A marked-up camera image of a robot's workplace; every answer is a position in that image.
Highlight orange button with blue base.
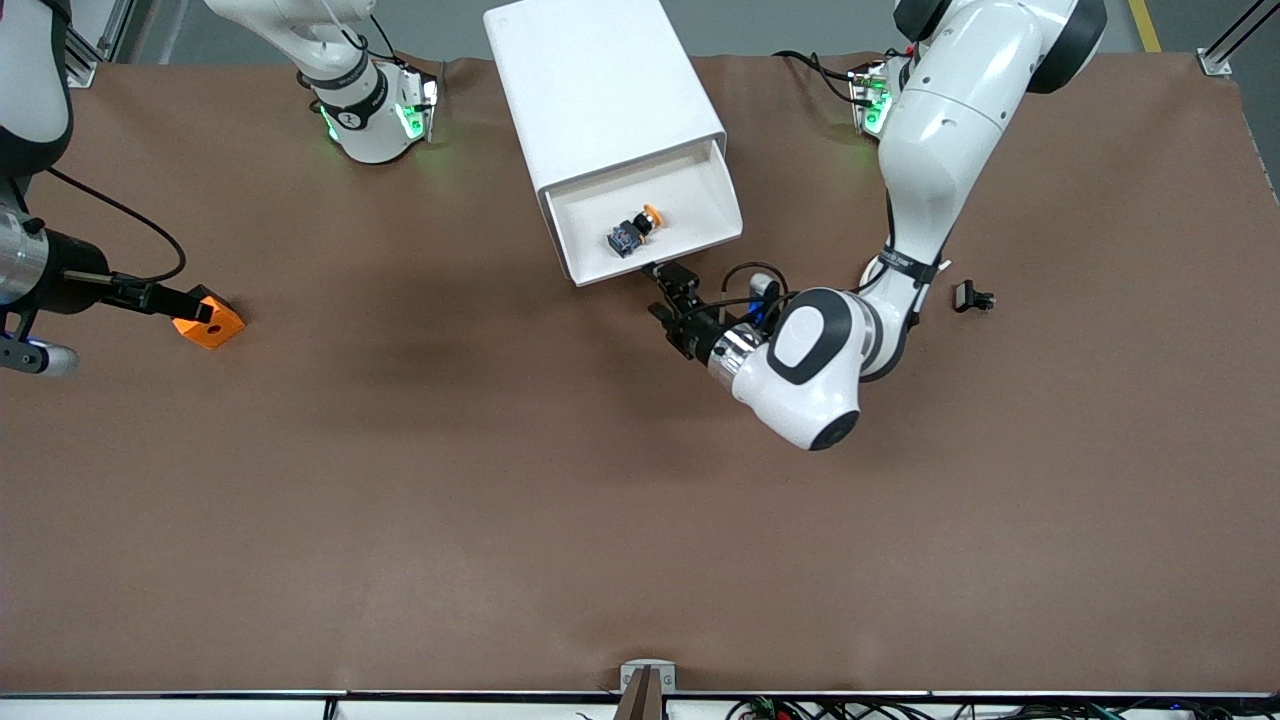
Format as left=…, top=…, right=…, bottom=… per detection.
left=608, top=203, right=669, bottom=259

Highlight orange and black button box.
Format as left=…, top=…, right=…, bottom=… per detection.
left=172, top=285, right=246, bottom=351

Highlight white drawer cabinet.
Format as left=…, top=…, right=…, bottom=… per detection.
left=484, top=0, right=728, bottom=196

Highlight brown table mat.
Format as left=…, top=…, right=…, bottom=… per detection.
left=0, top=52, right=1280, bottom=696

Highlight brown tapered bar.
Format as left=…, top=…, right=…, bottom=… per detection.
left=612, top=668, right=666, bottom=720

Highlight yellow tape strip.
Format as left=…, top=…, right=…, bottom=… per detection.
left=1128, top=0, right=1166, bottom=53

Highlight black right camera cable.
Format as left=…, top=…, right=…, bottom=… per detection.
left=45, top=168, right=188, bottom=284

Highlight aluminium frame profile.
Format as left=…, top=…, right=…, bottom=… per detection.
left=1200, top=0, right=1280, bottom=79
left=65, top=0, right=136, bottom=89

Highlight black left arm base cable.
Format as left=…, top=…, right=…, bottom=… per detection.
left=775, top=48, right=866, bottom=106

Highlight black arm base cable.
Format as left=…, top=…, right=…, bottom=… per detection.
left=335, top=0, right=403, bottom=69
left=775, top=48, right=866, bottom=106

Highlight black right arm base cable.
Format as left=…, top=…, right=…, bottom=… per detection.
left=335, top=0, right=403, bottom=69

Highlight grey metal bracket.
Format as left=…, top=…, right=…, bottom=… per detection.
left=620, top=660, right=677, bottom=693

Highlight tangled black cables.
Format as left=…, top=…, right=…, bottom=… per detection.
left=728, top=695, right=1280, bottom=720

